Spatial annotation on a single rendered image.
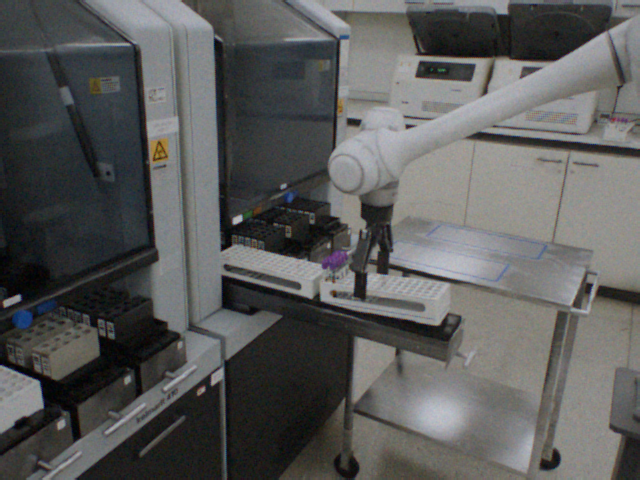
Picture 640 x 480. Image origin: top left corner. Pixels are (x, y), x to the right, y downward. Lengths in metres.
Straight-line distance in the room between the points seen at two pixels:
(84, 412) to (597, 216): 2.99
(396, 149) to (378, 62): 3.36
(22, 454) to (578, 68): 1.15
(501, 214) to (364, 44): 1.64
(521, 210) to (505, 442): 1.95
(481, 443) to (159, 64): 1.39
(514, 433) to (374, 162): 1.16
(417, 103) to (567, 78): 2.55
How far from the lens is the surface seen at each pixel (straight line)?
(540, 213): 3.66
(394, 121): 1.28
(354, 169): 1.10
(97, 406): 1.21
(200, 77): 1.39
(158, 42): 1.29
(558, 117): 3.58
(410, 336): 1.38
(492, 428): 2.03
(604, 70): 1.22
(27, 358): 1.26
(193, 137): 1.38
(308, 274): 1.48
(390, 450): 2.31
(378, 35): 4.48
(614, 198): 3.62
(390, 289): 1.39
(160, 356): 1.30
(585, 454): 2.52
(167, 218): 1.35
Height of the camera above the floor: 1.46
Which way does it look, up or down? 21 degrees down
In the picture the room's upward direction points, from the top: 2 degrees clockwise
